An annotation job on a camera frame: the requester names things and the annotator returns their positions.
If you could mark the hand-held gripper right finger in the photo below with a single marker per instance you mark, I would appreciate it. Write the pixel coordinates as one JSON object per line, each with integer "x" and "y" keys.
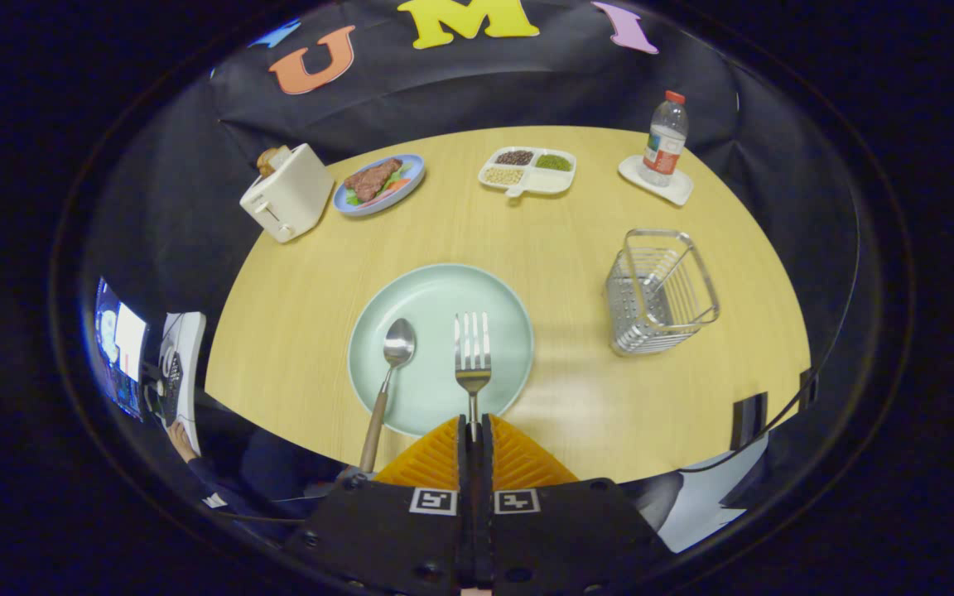
{"x": 487, "y": 513}

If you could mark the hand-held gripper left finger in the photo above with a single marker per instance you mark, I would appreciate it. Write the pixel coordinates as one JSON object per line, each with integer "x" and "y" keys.
{"x": 464, "y": 513}

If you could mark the light green plate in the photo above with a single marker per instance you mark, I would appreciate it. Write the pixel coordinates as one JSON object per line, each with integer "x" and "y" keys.
{"x": 436, "y": 298}

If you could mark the black table clamp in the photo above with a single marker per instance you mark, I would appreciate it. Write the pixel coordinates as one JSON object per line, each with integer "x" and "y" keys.
{"x": 749, "y": 422}
{"x": 809, "y": 387}

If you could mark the black keyboard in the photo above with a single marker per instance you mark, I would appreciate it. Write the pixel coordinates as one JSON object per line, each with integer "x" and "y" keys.
{"x": 171, "y": 387}

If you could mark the white side desk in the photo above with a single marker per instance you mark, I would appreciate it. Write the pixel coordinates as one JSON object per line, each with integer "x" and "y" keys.
{"x": 193, "y": 331}

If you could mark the green lettuce leaves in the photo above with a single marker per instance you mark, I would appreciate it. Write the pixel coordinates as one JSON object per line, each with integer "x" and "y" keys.
{"x": 352, "y": 199}

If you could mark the orange carrot slice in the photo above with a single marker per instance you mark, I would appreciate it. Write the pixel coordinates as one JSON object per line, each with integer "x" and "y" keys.
{"x": 394, "y": 185}

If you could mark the white divided dish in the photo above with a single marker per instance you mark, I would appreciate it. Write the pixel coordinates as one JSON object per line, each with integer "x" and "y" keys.
{"x": 547, "y": 181}

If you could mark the beige beans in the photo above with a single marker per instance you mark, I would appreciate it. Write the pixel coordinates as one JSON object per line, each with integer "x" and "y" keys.
{"x": 503, "y": 175}

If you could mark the brown steak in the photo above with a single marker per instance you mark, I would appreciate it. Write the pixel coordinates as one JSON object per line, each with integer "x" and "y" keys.
{"x": 371, "y": 180}

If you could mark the blue plate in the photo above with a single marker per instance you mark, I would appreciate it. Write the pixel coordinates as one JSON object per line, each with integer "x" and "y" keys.
{"x": 415, "y": 170}

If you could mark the dark brown beans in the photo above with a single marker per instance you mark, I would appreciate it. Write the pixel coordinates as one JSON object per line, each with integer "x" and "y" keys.
{"x": 514, "y": 157}

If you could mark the green beans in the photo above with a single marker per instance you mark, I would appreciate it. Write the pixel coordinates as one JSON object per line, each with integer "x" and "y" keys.
{"x": 554, "y": 162}

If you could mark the white toaster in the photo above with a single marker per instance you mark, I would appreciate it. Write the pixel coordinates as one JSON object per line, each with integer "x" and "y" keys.
{"x": 291, "y": 199}

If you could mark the white square coaster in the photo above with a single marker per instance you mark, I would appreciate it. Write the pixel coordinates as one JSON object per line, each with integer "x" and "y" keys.
{"x": 680, "y": 193}

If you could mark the computer monitor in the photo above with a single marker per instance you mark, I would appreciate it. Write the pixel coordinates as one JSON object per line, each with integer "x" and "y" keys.
{"x": 129, "y": 339}

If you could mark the clear water bottle red cap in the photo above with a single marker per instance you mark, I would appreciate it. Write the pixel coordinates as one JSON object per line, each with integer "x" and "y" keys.
{"x": 663, "y": 149}

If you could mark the brown toast slice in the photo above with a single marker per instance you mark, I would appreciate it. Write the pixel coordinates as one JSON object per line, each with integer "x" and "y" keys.
{"x": 268, "y": 159}

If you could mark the black backdrop cloth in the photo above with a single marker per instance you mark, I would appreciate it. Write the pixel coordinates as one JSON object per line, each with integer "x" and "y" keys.
{"x": 444, "y": 91}

